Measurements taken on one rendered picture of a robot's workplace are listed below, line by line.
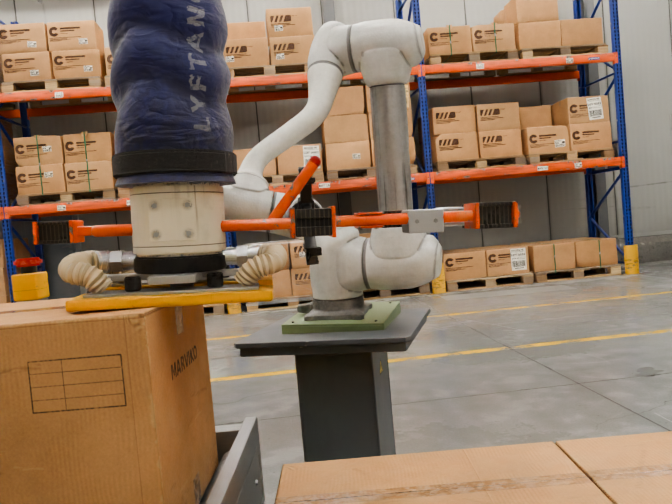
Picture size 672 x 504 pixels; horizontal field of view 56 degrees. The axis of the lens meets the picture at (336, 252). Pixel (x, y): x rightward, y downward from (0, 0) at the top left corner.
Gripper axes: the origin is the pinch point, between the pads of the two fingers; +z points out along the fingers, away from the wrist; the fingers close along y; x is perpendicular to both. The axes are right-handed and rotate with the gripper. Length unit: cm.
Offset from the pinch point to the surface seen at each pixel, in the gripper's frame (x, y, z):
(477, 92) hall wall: -325, -180, -837
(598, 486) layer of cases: -47, 54, 15
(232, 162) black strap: 13.8, -10.7, 6.1
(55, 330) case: 42.7, 14.9, 21.3
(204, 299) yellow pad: 19.9, 12.8, 16.6
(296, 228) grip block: 3.2, 2.4, 7.1
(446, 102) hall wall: -275, -168, -837
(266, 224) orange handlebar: 8.6, 1.1, 5.3
